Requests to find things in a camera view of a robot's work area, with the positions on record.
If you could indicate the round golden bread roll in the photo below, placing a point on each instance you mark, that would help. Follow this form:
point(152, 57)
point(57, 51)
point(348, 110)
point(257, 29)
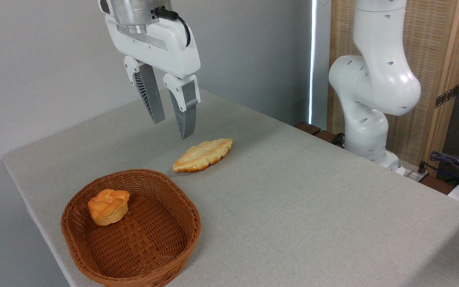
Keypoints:
point(109, 207)

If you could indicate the white power strip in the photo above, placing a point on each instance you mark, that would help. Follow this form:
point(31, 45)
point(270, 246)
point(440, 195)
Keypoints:
point(414, 175)

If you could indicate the blue grey clamp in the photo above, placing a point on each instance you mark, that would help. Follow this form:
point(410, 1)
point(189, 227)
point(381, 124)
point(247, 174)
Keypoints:
point(448, 158)

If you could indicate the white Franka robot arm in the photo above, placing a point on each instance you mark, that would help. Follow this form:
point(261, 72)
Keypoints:
point(373, 79)

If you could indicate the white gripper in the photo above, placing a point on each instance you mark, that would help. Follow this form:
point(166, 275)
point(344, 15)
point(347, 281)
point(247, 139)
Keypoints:
point(161, 52)

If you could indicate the brown wicker basket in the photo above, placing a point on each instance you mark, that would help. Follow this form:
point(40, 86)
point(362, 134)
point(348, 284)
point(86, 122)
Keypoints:
point(146, 247)

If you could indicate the dark metal screen hinge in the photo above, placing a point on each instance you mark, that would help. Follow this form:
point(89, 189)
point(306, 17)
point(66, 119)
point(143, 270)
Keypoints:
point(446, 96)

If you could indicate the grey tablecloth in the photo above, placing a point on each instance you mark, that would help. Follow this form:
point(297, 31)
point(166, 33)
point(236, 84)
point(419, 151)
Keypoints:
point(293, 207)

